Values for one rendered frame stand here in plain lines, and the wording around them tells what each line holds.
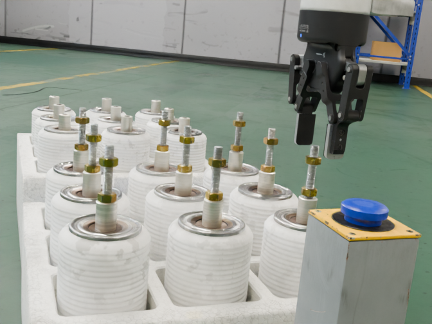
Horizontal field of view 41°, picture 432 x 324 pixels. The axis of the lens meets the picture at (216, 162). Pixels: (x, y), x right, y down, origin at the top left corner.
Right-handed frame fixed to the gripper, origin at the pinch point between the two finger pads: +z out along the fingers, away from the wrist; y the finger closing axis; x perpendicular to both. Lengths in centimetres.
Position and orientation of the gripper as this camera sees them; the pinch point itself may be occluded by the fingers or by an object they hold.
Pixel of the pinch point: (318, 139)
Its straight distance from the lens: 66.7
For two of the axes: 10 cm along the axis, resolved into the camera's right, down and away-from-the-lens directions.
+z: -0.8, 9.7, 2.3
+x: 9.4, -0.1, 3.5
